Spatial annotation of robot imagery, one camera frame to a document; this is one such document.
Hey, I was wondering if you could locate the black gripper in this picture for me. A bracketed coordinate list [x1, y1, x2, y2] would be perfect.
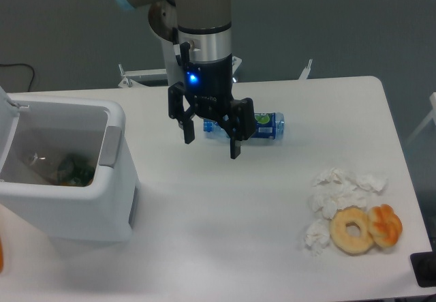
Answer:
[168, 42, 255, 160]

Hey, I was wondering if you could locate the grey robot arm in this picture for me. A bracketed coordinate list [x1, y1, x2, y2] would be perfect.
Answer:
[118, 0, 255, 159]

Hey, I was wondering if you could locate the blue plastic bottle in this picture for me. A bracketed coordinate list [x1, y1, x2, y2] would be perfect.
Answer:
[203, 112, 285, 140]

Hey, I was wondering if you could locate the trash inside bin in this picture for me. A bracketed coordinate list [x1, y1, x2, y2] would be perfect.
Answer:
[22, 152, 95, 187]

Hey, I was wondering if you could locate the crumpled white tissue upper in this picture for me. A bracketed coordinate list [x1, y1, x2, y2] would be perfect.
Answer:
[309, 168, 367, 220]

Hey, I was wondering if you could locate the crumpled white tissue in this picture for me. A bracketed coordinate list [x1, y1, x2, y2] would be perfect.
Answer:
[309, 168, 367, 220]
[356, 173, 388, 194]
[304, 219, 330, 256]

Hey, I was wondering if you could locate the white trash bin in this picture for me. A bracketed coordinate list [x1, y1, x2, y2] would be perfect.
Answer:
[1, 93, 140, 242]

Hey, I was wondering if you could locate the crumpled white tissue lower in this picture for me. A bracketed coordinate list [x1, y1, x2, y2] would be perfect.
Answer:
[304, 219, 330, 256]

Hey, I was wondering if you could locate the crumpled white tissue right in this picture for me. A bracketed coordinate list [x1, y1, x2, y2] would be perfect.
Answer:
[356, 173, 388, 194]

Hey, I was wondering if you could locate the orange twisted bread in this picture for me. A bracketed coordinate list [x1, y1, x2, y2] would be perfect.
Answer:
[368, 204, 403, 248]

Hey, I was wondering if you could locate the white object right edge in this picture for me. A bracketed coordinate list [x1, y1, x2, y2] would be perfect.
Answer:
[405, 92, 436, 145]

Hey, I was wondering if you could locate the orange object at edge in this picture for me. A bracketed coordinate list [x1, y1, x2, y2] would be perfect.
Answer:
[0, 240, 4, 273]

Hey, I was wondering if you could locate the black device at edge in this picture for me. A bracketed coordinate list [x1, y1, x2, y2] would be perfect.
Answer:
[410, 252, 435, 288]

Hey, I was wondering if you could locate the ring donut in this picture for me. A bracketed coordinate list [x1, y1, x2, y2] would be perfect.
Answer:
[329, 207, 374, 255]

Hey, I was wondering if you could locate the black cable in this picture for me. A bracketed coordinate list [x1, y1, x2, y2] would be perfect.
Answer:
[0, 63, 35, 93]

